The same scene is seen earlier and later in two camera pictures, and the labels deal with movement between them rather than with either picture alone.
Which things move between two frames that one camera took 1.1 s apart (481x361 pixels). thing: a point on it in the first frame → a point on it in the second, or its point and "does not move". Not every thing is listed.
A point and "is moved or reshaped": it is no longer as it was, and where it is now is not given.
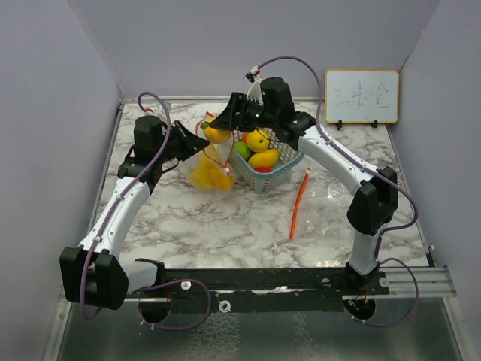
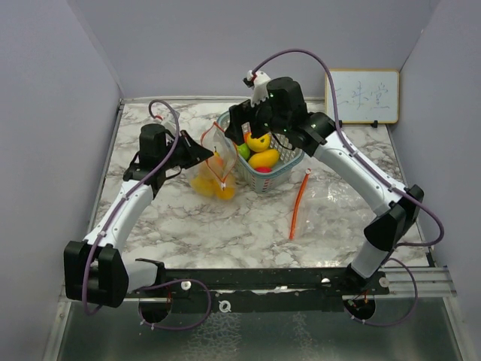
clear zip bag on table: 320,213 does not move
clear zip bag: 211,172 is moved or reshaped
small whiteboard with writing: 361,96 does not move
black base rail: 261,290 does not move
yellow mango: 265,158 does not move
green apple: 242,147 does not move
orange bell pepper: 225,183 → 227,194
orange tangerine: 215,134 → 219,161
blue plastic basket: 264,180 does not move
